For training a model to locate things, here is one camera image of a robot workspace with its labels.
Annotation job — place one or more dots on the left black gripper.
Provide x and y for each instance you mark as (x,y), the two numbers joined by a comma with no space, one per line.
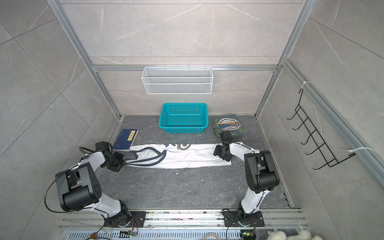
(116,169)

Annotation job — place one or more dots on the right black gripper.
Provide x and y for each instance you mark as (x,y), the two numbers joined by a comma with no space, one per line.
(218,152)

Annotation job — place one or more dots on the green tank top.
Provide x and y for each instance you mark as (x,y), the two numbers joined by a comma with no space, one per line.
(229,123)

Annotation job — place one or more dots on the white patterned tank top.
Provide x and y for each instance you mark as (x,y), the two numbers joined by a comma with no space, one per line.
(173,156)

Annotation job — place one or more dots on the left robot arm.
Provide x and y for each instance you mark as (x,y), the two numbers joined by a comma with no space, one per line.
(79,188)

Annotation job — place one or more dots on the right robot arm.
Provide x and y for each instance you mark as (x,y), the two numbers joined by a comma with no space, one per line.
(261,175)

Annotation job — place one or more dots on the blue book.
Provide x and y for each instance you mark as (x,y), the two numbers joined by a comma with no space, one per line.
(125,139)

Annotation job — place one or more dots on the teal plastic basket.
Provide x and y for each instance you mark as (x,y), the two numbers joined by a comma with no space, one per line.
(184,117)

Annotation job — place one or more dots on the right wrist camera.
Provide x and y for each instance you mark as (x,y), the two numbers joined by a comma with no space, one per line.
(227,138)

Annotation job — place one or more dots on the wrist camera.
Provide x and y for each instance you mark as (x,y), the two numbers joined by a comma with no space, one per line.
(104,147)
(227,138)

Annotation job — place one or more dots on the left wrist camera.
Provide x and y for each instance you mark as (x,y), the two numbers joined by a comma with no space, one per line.
(104,147)

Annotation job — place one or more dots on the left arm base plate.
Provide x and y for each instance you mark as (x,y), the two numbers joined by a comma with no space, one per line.
(132,219)

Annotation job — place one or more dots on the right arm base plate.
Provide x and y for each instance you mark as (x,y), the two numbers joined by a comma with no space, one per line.
(240,219)

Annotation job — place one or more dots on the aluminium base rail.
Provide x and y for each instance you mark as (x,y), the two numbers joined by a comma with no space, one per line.
(217,219)

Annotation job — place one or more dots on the white wire mesh shelf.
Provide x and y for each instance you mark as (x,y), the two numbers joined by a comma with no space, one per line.
(178,80)

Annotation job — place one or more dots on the black wire hook rack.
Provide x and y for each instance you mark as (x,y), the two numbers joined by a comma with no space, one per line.
(314,136)

